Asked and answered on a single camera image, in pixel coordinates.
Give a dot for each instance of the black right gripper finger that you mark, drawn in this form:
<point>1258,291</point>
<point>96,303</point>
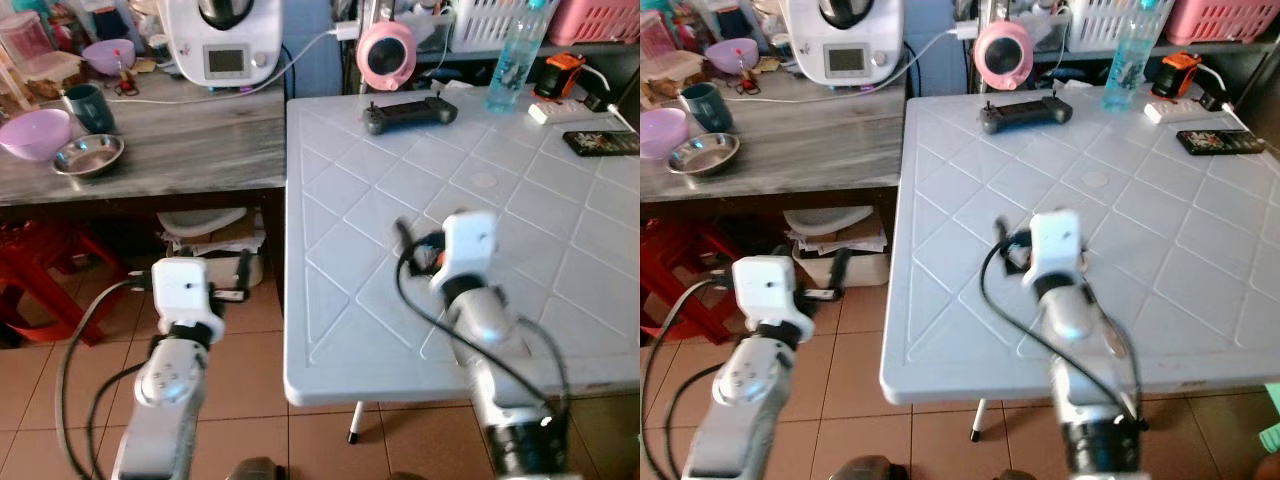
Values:
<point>1001,232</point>
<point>403,235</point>

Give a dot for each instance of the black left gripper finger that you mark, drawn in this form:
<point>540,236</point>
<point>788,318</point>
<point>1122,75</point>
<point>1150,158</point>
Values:
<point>244,268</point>
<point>841,268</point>

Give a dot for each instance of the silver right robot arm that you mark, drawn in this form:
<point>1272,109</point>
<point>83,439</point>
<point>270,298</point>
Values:
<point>1070,318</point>
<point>490,325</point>

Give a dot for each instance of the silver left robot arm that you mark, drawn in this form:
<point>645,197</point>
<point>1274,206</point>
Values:
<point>165,385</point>
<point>745,388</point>

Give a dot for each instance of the white plastic folding table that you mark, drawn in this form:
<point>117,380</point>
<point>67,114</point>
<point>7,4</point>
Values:
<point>520,220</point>
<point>1160,250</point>

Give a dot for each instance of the black game controller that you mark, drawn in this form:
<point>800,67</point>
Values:
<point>1027,114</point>
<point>410,114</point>

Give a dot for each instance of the grey wooden table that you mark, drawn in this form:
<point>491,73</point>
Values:
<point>190,140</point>
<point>820,140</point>

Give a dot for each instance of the red plastic stool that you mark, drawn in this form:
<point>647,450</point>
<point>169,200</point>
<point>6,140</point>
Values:
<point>680,275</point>
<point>45,275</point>

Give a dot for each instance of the pink round device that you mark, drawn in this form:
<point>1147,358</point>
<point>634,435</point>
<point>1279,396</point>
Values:
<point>1003,55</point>
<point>385,55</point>

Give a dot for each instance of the stainless steel bowl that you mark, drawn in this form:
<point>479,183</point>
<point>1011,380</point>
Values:
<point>88,155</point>
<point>703,153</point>

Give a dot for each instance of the white power strip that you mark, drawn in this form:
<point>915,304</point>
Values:
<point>1175,110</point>
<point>562,110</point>

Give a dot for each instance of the black flat phone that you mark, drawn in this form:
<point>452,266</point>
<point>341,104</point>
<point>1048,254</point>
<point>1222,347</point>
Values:
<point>1217,142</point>
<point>602,143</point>

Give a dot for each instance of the clear blue water bottle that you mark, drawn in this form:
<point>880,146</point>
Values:
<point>512,60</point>
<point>1132,60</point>

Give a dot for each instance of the dark teal mug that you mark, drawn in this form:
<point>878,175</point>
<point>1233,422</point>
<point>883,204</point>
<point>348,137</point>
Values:
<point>92,108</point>
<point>710,107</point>

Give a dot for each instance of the white kitchen appliance with screen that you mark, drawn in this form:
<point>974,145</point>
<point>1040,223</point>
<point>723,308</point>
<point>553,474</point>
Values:
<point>225,50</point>
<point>845,55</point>

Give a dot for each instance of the orange and black device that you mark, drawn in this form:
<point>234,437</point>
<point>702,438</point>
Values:
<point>1176,75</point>
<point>558,76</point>

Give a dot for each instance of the large purple plastic bowl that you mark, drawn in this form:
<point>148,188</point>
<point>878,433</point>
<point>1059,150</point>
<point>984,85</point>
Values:
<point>660,133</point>
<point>35,133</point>

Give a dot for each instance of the white plastic basket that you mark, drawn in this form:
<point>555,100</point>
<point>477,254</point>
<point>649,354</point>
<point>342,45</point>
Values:
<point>1105,25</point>
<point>490,25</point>

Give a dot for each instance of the small purple plastic bowl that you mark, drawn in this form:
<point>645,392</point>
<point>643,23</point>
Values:
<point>731,55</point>
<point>108,55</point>

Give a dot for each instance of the pink plastic basket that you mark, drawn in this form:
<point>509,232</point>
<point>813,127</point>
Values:
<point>1222,18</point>
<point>597,20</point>

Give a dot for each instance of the clear plastic container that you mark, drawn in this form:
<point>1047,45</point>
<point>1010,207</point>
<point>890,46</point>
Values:
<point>655,38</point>
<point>28,45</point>

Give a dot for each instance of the green object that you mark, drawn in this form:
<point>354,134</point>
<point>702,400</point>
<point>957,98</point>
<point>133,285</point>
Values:
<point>1272,420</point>

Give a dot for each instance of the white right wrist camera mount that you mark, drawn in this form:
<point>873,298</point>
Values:
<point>1055,240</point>
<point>468,245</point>

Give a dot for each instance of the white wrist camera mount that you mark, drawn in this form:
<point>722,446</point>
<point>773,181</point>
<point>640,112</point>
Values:
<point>468,245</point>
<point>183,290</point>
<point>1055,240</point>
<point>768,295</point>

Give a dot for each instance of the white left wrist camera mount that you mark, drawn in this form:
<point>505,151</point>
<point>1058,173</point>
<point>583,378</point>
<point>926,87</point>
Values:
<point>768,295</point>
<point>183,290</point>

